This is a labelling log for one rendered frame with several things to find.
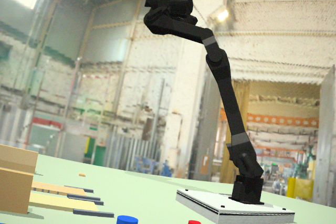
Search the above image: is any orange strip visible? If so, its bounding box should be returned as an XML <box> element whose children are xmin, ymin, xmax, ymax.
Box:
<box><xmin>31</xmin><ymin>181</ymin><xmax>86</xmax><ymax>196</ymax></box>

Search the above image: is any pale yellow flat strip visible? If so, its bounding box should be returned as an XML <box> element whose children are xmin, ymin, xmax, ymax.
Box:
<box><xmin>29</xmin><ymin>193</ymin><xmax>99</xmax><ymax>212</ymax></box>

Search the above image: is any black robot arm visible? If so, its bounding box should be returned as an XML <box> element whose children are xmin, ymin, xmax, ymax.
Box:
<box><xmin>144</xmin><ymin>0</ymin><xmax>264</xmax><ymax>205</ymax></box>

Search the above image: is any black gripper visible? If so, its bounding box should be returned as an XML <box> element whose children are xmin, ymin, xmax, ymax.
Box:
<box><xmin>174</xmin><ymin>15</ymin><xmax>198</xmax><ymax>25</ymax></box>

